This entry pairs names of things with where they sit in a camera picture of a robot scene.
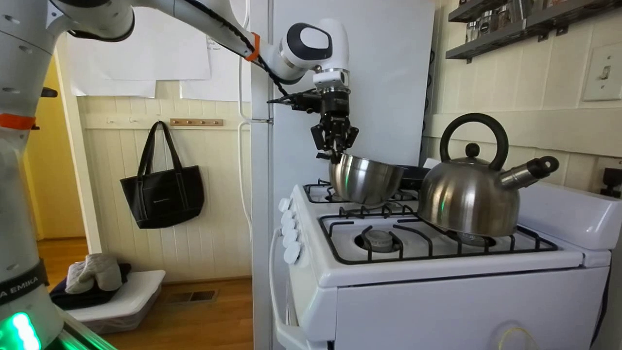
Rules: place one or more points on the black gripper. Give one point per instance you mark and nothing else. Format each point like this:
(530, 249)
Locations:
(331, 99)

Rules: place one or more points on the stainless steel kettle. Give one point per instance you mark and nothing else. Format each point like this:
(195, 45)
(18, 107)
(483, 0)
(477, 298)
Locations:
(473, 197)

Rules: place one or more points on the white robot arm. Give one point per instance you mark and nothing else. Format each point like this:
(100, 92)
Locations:
(28, 37)

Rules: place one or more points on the white gas stove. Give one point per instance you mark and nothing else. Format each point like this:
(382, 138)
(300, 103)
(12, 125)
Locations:
(347, 276)

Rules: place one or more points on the white refrigerator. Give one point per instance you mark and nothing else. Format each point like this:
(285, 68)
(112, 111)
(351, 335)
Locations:
(390, 58)

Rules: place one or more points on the black frying pan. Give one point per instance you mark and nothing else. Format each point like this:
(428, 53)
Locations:
(409, 177)

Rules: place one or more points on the white paper sheet on wall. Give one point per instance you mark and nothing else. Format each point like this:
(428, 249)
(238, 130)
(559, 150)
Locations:
(160, 49)

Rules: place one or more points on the white light switch plate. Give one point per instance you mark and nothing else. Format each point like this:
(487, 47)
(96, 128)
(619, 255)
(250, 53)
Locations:
(603, 80)

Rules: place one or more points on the grey slippers on tray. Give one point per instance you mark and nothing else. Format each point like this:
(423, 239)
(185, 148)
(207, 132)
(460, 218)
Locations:
(90, 282)

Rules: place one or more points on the wooden coat hook rail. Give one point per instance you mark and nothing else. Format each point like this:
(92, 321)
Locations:
(197, 121)

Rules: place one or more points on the silver metal bowl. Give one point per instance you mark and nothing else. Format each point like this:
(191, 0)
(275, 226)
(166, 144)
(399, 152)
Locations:
(364, 181)

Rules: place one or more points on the wall spice shelf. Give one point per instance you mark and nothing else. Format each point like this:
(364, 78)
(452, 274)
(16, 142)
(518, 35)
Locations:
(495, 23)

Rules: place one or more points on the black tote bag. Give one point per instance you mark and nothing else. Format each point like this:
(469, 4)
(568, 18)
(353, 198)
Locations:
(164, 198)

